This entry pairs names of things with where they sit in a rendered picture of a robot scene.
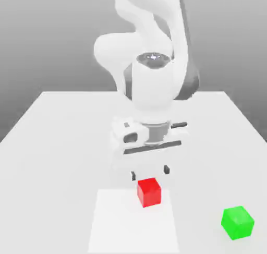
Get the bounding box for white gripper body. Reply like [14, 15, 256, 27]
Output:
[114, 135, 189, 172]

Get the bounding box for small red cube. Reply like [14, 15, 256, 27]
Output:
[137, 177, 162, 208]

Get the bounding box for small green cube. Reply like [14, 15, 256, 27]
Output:
[221, 205, 256, 241]

